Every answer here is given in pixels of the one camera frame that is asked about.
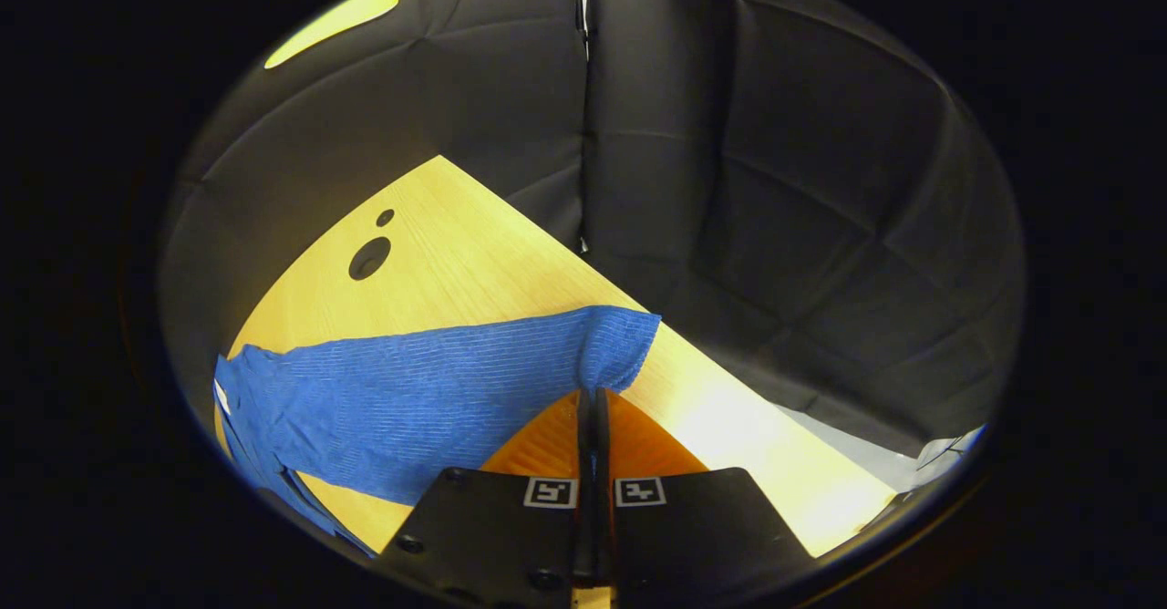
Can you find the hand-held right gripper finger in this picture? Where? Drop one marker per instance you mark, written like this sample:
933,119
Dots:
585,463
604,463

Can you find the blue button shirt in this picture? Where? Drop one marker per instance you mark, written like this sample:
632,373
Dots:
410,399

